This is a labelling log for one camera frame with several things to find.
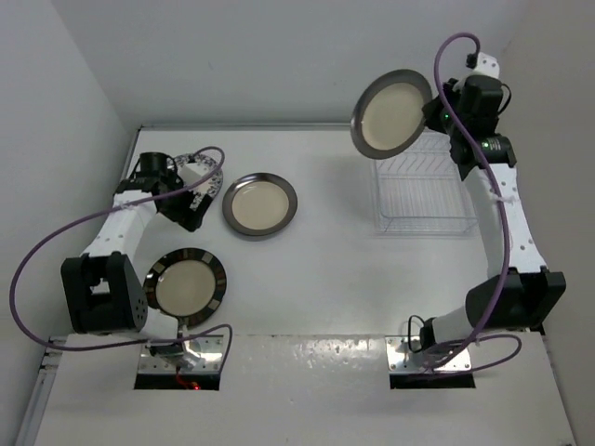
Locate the silver rim plate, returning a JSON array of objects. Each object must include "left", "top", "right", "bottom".
[
  {"left": 350, "top": 69, "right": 431, "bottom": 160},
  {"left": 221, "top": 172, "right": 298, "bottom": 238}
]

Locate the striped dark rim plate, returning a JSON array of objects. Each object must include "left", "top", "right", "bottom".
[{"left": 143, "top": 247, "right": 228, "bottom": 329}]

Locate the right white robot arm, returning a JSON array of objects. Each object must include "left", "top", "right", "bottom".
[{"left": 419, "top": 74, "right": 566, "bottom": 371}]

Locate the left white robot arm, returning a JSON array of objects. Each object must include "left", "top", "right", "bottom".
[{"left": 60, "top": 152, "right": 222, "bottom": 341}]

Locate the blue floral plate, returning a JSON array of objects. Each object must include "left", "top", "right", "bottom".
[{"left": 174, "top": 153, "right": 223, "bottom": 200}]

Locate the silver rim plate on table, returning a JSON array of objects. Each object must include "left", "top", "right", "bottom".
[{"left": 221, "top": 172, "right": 298, "bottom": 238}]

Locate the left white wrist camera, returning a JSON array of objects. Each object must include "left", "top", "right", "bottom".
[{"left": 178, "top": 163, "right": 210, "bottom": 186}]

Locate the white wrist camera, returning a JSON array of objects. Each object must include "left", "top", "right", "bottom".
[
  {"left": 466, "top": 51, "right": 500, "bottom": 79},
  {"left": 178, "top": 163, "right": 210, "bottom": 186}
]

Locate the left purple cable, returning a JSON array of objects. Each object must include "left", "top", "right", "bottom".
[{"left": 8, "top": 146, "right": 235, "bottom": 361}]

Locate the purple cable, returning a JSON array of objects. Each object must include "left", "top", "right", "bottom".
[
  {"left": 420, "top": 31, "right": 522, "bottom": 375},
  {"left": 8, "top": 146, "right": 235, "bottom": 361}
]

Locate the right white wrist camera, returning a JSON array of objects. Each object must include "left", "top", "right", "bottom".
[{"left": 466, "top": 51, "right": 500, "bottom": 79}]

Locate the white wire dish rack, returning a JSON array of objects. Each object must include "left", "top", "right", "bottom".
[{"left": 371, "top": 131, "right": 477, "bottom": 238}]

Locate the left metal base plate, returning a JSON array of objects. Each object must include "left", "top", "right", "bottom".
[{"left": 138, "top": 334, "right": 224, "bottom": 374}]

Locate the metal base plate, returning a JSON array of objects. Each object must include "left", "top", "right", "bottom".
[
  {"left": 138, "top": 334, "right": 224, "bottom": 374},
  {"left": 385, "top": 335, "right": 472, "bottom": 375}
]

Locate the right black base cable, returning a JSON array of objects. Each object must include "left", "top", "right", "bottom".
[{"left": 406, "top": 315, "right": 427, "bottom": 361}]

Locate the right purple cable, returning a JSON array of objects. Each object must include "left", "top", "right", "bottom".
[{"left": 420, "top": 31, "right": 522, "bottom": 375}]

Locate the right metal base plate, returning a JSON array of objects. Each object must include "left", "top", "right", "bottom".
[{"left": 385, "top": 335, "right": 472, "bottom": 375}]

